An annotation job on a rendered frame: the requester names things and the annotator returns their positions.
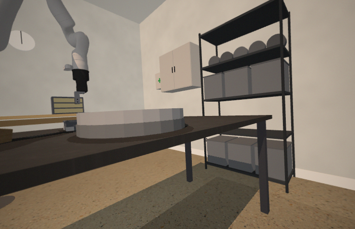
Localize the grey two-compartment bin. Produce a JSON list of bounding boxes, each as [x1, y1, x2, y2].
[[63, 120, 77, 131]]

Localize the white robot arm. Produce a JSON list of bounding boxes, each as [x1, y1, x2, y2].
[[0, 0, 89, 62]]

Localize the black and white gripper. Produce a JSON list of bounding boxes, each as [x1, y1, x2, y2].
[[63, 60, 89, 104]]

